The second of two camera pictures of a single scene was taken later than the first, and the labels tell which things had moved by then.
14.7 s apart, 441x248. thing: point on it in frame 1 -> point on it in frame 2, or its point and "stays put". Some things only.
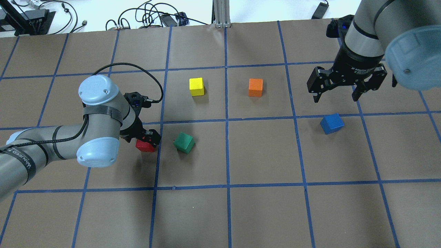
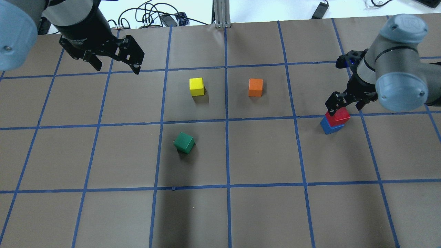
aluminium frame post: (221, 17) stays put
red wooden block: (144, 146) -> (341, 115)
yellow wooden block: (196, 86) stays put
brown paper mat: (246, 159) stays put
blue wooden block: (331, 123) stays put
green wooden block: (184, 143) stays put
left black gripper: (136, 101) -> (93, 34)
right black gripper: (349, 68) -> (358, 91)
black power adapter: (320, 11) stays put
